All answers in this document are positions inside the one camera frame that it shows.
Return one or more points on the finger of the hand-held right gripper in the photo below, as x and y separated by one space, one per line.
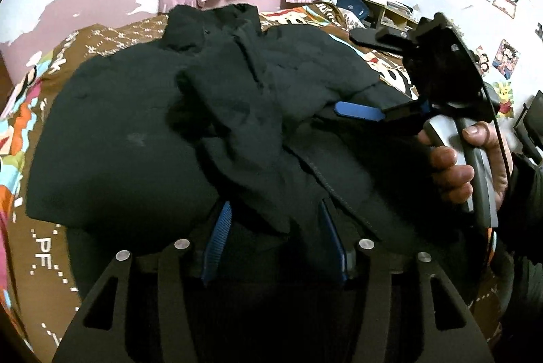
382 37
360 110

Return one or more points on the person's right hand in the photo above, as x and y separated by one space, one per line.
454 172

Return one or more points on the black chair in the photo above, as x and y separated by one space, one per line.
530 125

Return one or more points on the wooden shelf unit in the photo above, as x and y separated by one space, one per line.
394 17

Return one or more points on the black jacket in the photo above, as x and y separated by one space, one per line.
127 142

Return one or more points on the brown printed blanket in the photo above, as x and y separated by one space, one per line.
51 295

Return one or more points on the dark blue bag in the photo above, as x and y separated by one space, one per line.
352 6

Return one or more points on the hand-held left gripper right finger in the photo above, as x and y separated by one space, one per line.
335 238

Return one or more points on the yellow cartoon wall poster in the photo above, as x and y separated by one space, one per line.
504 100

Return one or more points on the small cartoon wall sticker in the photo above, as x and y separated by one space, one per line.
482 58

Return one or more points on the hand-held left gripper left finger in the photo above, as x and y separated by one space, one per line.
217 235

